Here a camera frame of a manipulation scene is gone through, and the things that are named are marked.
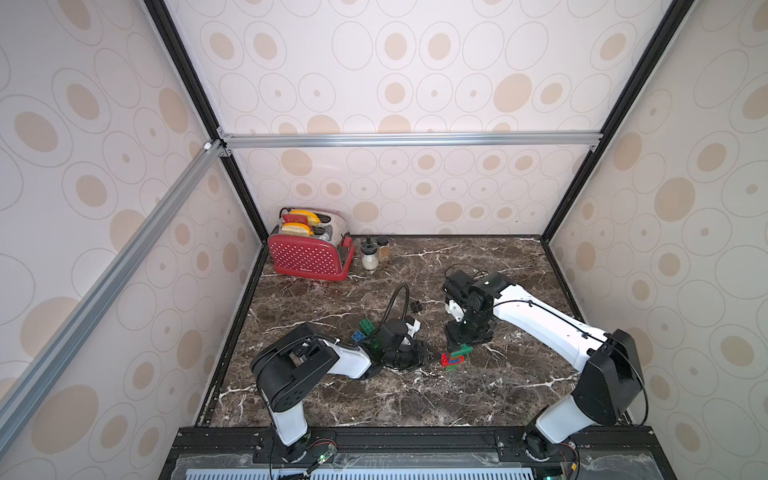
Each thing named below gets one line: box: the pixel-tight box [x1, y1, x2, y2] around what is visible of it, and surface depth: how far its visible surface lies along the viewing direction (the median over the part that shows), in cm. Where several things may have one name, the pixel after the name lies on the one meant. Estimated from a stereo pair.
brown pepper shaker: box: [377, 236, 391, 264], surface depth 109 cm
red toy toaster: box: [268, 207, 356, 281], surface depth 102 cm
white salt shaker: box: [360, 237, 379, 271], surface depth 111 cm
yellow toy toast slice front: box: [281, 222, 314, 237], surface depth 97 cm
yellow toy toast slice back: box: [290, 209, 321, 225], surface depth 99 cm
